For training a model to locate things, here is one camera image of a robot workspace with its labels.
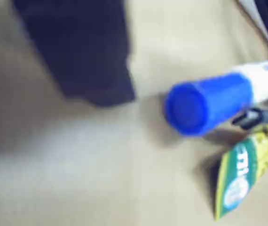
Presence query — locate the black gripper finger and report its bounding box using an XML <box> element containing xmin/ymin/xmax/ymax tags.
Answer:
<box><xmin>11</xmin><ymin>0</ymin><xmax>136</xmax><ymax>108</ymax></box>

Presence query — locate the black charging cable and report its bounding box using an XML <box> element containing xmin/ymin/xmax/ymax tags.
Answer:
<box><xmin>231</xmin><ymin>0</ymin><xmax>268</xmax><ymax>130</ymax></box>

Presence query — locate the blue capped white marker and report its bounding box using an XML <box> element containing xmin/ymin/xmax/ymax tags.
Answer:
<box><xmin>163</xmin><ymin>58</ymin><xmax>268</xmax><ymax>137</ymax></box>

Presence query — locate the yellow snack sachet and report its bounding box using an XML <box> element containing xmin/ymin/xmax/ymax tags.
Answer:
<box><xmin>208</xmin><ymin>98</ymin><xmax>268</xmax><ymax>222</ymax></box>

